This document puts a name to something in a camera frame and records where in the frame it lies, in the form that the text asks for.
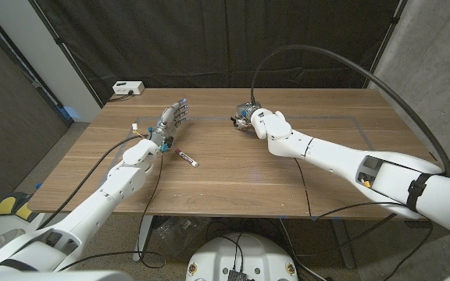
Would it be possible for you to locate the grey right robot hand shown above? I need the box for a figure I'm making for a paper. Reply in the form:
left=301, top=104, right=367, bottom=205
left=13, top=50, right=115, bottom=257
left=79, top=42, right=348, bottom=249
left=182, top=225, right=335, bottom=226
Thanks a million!
left=230, top=101, right=263, bottom=131

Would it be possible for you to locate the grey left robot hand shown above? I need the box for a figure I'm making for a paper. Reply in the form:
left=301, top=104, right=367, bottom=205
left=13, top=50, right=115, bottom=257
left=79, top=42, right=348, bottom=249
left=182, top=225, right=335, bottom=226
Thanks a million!
left=148, top=98, right=190, bottom=153

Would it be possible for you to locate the red and white marker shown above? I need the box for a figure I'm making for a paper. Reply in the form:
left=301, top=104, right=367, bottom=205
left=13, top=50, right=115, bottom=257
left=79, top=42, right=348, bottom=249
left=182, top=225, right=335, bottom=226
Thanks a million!
left=174, top=148, right=199, bottom=169

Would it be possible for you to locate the white power outlet box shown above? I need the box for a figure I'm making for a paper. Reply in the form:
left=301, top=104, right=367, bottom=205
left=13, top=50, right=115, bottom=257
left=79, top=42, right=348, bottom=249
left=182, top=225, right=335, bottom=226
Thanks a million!
left=112, top=80, right=145, bottom=96

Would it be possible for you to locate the grey tape outline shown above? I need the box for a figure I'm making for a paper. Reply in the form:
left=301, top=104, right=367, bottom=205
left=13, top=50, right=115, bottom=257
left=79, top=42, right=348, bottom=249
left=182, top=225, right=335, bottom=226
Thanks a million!
left=85, top=115, right=420, bottom=219

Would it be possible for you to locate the black backdrop curtain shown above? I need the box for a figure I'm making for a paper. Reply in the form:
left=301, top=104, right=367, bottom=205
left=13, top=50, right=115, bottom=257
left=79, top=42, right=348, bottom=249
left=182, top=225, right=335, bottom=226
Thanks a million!
left=27, top=0, right=408, bottom=105

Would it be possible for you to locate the clear plastic bag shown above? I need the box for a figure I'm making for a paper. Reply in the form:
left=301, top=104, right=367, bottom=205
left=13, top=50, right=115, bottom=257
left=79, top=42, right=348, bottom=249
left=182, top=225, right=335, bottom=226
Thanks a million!
left=154, top=216, right=206, bottom=254

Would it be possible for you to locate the white table leg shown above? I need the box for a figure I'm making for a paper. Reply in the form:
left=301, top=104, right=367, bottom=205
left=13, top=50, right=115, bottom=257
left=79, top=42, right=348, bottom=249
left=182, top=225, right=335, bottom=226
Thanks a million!
left=132, top=215, right=155, bottom=262

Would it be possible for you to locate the black backdrop stand pole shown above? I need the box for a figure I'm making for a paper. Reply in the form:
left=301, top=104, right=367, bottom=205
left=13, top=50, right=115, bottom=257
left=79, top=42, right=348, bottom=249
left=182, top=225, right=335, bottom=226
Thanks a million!
left=363, top=0, right=409, bottom=90
left=27, top=0, right=104, bottom=109

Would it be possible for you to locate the white robot torso base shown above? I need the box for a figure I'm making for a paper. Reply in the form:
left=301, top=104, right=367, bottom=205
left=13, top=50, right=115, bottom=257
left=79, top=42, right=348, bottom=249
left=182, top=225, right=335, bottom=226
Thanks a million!
left=184, top=233, right=299, bottom=281

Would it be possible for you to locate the grey table leg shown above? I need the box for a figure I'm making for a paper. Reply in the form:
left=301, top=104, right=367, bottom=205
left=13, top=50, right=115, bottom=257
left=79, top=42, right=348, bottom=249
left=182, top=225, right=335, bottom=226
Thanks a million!
left=330, top=219, right=357, bottom=270

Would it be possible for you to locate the black device on torso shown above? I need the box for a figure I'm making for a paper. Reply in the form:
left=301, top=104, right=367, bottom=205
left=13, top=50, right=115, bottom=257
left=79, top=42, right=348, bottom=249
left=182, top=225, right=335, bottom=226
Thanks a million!
left=227, top=269, right=249, bottom=281

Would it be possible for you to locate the yellow and black foot pedal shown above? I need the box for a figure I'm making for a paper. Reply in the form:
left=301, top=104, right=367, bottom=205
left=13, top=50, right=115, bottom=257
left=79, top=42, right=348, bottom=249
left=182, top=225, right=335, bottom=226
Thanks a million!
left=0, top=191, right=38, bottom=223

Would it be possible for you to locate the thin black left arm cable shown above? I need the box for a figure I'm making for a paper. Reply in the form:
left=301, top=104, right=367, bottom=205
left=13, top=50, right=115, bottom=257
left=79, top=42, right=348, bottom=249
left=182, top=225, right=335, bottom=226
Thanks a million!
left=59, top=152, right=167, bottom=272

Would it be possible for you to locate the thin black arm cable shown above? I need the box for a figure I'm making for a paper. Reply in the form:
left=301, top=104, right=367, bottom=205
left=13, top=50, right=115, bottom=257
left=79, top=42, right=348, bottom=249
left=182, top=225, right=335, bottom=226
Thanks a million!
left=59, top=152, right=167, bottom=272
left=294, top=158, right=408, bottom=222

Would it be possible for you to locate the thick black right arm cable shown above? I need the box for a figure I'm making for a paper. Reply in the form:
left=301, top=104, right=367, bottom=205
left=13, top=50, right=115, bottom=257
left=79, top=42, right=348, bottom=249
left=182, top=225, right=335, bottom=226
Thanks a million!
left=249, top=44, right=450, bottom=179

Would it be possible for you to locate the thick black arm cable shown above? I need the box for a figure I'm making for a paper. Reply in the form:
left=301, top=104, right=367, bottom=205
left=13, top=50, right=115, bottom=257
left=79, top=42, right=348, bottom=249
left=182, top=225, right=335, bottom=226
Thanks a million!
left=36, top=134, right=150, bottom=230
left=249, top=44, right=450, bottom=179

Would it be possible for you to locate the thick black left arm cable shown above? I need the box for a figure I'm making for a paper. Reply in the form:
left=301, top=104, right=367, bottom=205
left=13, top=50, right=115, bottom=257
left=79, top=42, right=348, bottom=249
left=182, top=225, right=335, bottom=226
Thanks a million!
left=36, top=134, right=150, bottom=230

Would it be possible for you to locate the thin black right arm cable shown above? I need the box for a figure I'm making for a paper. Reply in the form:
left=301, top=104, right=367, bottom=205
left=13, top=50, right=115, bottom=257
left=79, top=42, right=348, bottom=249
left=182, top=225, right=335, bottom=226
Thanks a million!
left=294, top=158, right=408, bottom=222

